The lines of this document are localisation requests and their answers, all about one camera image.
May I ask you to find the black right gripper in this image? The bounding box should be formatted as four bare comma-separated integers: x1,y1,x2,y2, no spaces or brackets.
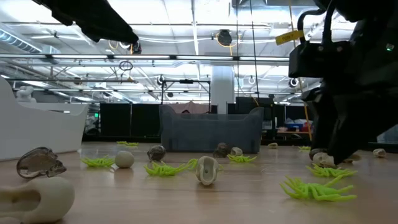
303,18,398,164

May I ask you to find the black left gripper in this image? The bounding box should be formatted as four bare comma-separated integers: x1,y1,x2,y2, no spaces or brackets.
30,0,139,44

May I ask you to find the wooden background table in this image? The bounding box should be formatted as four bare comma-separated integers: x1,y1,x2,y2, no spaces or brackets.
276,130,312,136

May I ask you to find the black background rig stand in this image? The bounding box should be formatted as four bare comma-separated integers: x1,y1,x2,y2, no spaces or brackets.
160,79,211,105

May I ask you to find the white robot figure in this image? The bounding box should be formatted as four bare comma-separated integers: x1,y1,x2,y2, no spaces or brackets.
15,85,37,103

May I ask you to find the white building column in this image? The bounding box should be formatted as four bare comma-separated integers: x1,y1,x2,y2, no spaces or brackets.
211,65,236,114

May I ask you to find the white plastic bin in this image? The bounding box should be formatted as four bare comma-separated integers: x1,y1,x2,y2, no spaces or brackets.
0,76,90,162

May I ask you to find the grey translucent plastic bin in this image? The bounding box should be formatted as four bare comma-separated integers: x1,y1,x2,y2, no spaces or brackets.
159,104,265,154

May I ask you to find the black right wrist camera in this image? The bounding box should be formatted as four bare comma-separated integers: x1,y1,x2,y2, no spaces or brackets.
288,40,354,79

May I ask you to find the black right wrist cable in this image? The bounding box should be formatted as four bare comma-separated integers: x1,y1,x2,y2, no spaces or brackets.
297,8,338,44

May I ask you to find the yellow cable tag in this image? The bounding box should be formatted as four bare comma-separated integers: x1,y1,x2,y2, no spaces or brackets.
275,29,305,46

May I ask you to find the black hanging cable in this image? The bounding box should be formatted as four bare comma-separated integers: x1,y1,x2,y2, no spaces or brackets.
249,0,261,107

